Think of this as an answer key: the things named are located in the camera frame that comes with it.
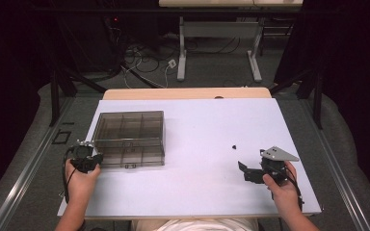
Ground person's white clothing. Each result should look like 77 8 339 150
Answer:
130 218 260 231

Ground aluminium rail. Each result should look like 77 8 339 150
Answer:
0 95 75 231
298 95 370 231

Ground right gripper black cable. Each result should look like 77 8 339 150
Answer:
283 166 305 212

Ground white desk with metal legs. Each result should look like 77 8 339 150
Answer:
158 0 304 83

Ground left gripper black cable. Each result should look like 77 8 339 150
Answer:
62 146 79 204

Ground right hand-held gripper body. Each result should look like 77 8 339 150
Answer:
243 146 301 187

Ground black floor cables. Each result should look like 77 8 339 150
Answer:
121 34 243 75

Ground white floor cable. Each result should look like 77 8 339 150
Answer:
120 51 174 90

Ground black metal stand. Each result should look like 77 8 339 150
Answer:
48 67 108 128
269 67 324 130

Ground white table mat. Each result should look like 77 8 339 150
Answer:
57 98 323 220

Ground black equipment with red light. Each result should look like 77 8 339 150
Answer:
100 13 125 65

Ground dark curtain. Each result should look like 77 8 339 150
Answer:
273 0 370 204
0 0 56 206

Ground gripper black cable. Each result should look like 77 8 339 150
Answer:
283 166 305 212
62 146 79 204

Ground person's right hand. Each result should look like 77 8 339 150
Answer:
262 160 299 214

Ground dark metal rack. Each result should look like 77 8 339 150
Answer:
258 16 297 58

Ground person's left hand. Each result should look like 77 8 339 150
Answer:
64 158 102 207

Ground transparent brown drawer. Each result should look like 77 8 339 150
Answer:
99 156 166 170

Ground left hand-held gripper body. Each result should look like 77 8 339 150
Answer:
68 140 96 174

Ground brown transparent drawer box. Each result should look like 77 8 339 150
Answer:
91 111 166 159

